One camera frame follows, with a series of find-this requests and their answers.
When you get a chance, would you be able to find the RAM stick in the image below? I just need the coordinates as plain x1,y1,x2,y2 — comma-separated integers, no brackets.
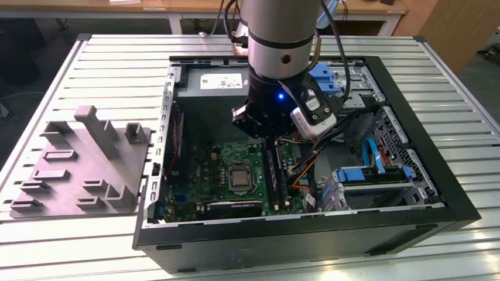
267,145,279,207

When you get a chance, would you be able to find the black wire bundle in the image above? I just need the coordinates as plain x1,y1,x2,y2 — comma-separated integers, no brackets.
291,111,383,173

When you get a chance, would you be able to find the grey power supply unit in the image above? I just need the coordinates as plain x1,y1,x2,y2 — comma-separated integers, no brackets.
173,67,253,144

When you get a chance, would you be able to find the thick black hose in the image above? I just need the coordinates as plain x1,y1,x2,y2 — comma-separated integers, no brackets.
308,29,325,73

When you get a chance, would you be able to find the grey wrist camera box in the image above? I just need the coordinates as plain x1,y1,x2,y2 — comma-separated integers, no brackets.
289,81,337,138

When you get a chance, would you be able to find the silver CPU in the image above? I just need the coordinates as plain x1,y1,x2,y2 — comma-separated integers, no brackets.
231,170,251,187

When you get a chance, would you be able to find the hard disk in blue carrier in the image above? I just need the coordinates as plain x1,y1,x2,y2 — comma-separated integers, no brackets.
335,165,413,185

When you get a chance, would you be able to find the metal optical drive cage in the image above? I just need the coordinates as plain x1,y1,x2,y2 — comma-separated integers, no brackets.
304,63,385,126

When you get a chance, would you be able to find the black RAM slot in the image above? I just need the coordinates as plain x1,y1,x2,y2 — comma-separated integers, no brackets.
261,143,280,210
275,140,292,206

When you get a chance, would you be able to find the CPU socket with metal cover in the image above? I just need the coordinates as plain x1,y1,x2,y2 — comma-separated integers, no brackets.
225,163,257,196

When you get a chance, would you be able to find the grey parts rack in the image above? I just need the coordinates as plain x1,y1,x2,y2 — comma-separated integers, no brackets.
8,104,152,219

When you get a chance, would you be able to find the orange red wire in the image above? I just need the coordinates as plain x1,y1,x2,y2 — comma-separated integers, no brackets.
292,153,320,191

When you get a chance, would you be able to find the black PC case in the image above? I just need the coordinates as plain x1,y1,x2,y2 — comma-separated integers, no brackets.
131,54,483,275

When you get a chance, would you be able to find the green motherboard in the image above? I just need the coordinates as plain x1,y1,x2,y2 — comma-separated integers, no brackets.
165,142,309,222

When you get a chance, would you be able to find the black graphics card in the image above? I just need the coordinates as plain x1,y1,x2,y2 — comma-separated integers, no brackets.
197,200,265,220

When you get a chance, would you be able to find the blue plastic drive latch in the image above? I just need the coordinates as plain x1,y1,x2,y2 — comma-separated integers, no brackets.
312,63,344,96

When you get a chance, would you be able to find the wooden cabinet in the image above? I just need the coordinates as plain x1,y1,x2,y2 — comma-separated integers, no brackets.
392,0,500,77

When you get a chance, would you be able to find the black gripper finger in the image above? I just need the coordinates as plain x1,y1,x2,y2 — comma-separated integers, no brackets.
229,104,275,148
272,116,300,148

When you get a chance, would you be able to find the black camera cable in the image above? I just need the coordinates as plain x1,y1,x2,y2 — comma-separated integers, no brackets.
320,0,353,102

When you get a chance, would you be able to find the blue flat data wire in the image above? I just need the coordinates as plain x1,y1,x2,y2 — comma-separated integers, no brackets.
361,137,388,175

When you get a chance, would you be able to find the metal disk bay cage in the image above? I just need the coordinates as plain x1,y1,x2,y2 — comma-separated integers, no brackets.
331,175,447,213

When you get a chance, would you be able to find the wooden desk white frame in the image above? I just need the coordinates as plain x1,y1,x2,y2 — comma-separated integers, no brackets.
0,0,409,37

